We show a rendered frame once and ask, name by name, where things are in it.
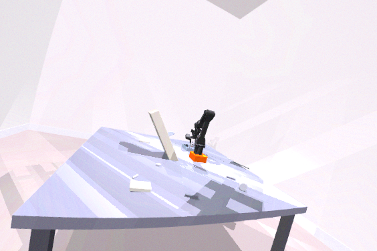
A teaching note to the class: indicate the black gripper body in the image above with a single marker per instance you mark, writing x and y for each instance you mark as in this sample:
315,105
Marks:
188,137

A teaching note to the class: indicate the cream flat panel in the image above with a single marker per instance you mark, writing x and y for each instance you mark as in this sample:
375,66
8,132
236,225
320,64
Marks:
162,134

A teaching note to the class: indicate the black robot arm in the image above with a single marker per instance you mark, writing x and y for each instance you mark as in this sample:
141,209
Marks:
202,123

